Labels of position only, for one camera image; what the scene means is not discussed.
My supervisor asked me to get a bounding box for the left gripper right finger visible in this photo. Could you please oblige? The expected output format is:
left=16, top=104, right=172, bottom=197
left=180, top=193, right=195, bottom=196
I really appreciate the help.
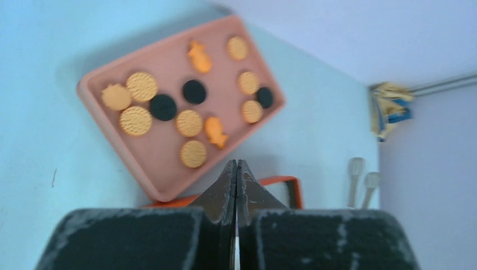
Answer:
left=237, top=160, right=420, bottom=269

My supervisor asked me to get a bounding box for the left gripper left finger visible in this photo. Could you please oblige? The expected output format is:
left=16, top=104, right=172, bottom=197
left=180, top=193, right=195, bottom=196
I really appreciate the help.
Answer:
left=36, top=160, right=237, bottom=269

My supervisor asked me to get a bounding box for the orange compartment box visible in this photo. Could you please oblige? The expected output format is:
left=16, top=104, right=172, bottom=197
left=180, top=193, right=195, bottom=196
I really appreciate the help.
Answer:
left=143, top=175, right=303, bottom=209

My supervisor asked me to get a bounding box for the orange round cookie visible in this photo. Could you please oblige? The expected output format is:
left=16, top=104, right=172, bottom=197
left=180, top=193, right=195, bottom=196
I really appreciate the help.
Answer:
left=179, top=140, right=208, bottom=168
left=241, top=100, right=263, bottom=124
left=227, top=36, right=249, bottom=60
left=119, top=106, right=152, bottom=136
left=126, top=71, right=158, bottom=102
left=175, top=109, right=203, bottom=137
left=238, top=71, right=260, bottom=95

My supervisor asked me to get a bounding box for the pink cookie tray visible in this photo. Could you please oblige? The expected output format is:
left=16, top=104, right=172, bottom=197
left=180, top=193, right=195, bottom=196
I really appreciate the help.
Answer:
left=77, top=15, right=285, bottom=201

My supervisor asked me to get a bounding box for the black round cookie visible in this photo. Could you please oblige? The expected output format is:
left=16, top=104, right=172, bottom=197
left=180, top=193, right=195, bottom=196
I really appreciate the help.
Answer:
left=256, top=87, right=274, bottom=109
left=182, top=79, right=207, bottom=105
left=150, top=94, right=177, bottom=122

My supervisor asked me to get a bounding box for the orange fish cookie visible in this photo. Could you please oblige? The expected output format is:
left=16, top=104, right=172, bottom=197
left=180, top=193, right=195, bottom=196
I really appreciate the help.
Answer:
left=204, top=116, right=228, bottom=149
left=187, top=40, right=212, bottom=73

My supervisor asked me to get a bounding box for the orange flower cookie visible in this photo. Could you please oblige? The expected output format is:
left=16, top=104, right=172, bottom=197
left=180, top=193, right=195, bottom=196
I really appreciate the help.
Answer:
left=101, top=84, right=132, bottom=111

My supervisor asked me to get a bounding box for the yellow blue cloth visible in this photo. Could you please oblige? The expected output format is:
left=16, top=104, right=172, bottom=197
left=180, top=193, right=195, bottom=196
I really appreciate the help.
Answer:
left=368, top=82, right=414, bottom=142

